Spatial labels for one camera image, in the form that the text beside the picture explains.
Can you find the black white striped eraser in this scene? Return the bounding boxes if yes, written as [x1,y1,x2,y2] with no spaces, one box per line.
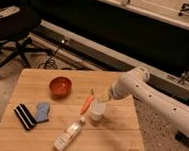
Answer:
[14,104,36,131]

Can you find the wooden table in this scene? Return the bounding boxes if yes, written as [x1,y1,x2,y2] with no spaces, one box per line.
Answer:
[0,69,145,151]

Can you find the white plastic bottle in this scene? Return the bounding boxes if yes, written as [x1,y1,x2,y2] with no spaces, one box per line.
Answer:
[53,116,86,151]

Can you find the orange carrot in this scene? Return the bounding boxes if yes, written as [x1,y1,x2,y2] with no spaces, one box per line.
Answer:
[80,89,95,115]

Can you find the grey metal floor rail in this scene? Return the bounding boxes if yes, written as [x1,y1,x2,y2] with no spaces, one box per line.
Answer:
[34,20,189,100]

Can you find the white paper cup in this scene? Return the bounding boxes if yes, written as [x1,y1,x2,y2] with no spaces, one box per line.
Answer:
[89,101,106,122]

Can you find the black office chair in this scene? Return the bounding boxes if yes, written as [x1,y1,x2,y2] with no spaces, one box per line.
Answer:
[0,5,52,68]

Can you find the red ceramic bowl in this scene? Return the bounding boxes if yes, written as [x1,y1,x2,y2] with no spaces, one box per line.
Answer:
[49,77,72,98]

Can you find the black cable on floor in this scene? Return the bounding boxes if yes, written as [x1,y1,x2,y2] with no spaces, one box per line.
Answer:
[37,37,67,72]

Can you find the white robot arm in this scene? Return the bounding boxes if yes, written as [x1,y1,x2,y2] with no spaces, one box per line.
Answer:
[108,66,189,138]

